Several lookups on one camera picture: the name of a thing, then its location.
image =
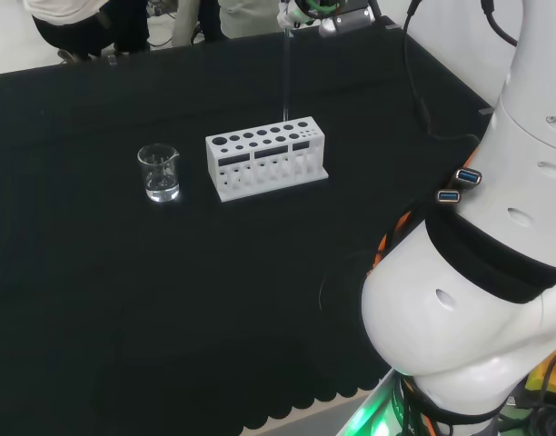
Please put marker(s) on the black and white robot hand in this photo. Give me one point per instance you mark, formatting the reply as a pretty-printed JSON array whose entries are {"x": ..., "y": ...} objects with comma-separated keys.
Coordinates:
[{"x": 292, "y": 12}]

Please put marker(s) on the clear glass rod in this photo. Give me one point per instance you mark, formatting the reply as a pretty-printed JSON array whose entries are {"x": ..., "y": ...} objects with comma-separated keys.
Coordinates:
[{"x": 286, "y": 77}]

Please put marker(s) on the white test tube rack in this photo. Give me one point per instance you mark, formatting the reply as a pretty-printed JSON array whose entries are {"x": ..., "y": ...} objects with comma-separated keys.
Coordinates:
[{"x": 264, "y": 156}]

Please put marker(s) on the small clear glass beaker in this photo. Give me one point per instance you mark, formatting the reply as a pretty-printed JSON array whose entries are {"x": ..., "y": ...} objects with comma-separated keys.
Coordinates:
[{"x": 159, "y": 175}]

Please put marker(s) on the person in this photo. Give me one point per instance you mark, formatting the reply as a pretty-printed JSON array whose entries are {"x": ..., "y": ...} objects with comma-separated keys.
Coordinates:
[
  {"x": 241, "y": 18},
  {"x": 87, "y": 27}
]

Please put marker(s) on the blue-tipped silver plug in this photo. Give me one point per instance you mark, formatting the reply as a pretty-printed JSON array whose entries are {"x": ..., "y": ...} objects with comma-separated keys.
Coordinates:
[{"x": 469, "y": 176}]

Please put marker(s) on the black bench cloth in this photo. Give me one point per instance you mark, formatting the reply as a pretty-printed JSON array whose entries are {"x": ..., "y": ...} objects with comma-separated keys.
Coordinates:
[{"x": 169, "y": 295}]

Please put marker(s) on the yellow stop button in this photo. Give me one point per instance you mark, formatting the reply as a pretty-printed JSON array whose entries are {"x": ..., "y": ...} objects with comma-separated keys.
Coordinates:
[{"x": 555, "y": 372}]

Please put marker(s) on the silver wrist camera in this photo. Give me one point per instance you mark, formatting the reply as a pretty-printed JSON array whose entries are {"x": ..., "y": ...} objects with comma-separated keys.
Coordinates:
[{"x": 346, "y": 23}]

